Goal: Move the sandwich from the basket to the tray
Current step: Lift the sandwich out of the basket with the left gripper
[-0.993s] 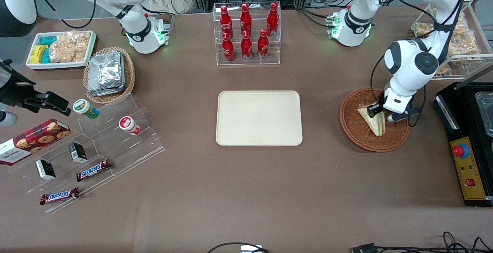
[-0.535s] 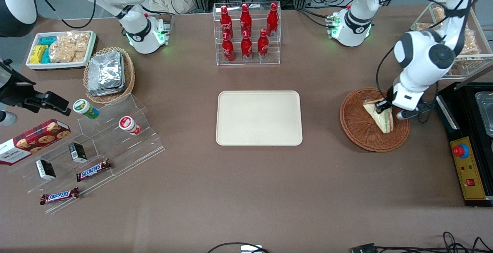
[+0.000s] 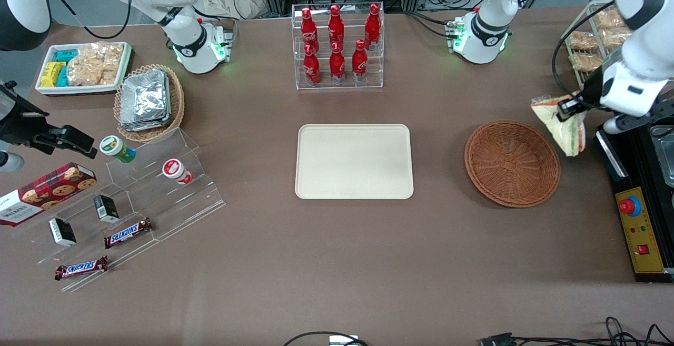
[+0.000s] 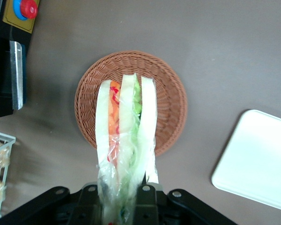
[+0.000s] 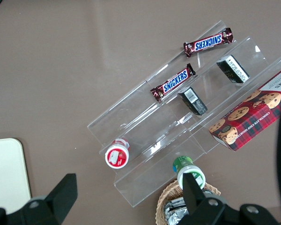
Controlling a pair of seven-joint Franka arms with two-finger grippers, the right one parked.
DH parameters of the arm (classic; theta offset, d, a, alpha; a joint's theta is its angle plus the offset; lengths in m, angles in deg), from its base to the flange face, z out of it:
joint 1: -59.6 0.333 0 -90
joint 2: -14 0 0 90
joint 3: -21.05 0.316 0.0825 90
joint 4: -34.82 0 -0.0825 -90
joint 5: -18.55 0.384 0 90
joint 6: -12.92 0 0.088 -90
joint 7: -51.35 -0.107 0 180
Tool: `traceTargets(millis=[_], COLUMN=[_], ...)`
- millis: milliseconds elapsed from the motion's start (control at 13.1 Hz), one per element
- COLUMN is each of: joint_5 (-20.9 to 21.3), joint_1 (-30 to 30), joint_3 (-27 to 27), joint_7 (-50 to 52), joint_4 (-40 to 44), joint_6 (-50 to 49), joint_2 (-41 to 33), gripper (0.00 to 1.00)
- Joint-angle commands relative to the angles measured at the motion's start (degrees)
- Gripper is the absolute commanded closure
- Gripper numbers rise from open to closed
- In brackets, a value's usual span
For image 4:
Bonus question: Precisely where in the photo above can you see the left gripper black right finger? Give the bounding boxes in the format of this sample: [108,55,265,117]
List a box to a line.
[133,183,163,225]

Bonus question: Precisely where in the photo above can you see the beige plastic tray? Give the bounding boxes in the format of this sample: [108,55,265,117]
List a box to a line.
[211,109,281,213]

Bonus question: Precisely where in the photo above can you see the black control box yellow panel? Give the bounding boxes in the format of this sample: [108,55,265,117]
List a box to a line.
[0,0,41,120]

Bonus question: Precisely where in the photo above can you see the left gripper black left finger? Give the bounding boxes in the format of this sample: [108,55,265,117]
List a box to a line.
[72,181,103,225]

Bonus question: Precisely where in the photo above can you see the red emergency stop button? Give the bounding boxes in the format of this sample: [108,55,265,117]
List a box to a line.
[13,0,39,21]

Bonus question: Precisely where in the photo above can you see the white wire rack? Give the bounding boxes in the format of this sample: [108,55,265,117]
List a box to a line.
[0,129,16,221]

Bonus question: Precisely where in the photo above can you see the round brown wicker basket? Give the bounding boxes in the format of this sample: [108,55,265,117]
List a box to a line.
[74,50,188,157]

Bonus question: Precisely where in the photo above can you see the triangle sandwich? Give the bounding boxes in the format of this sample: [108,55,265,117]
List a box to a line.
[95,73,160,225]

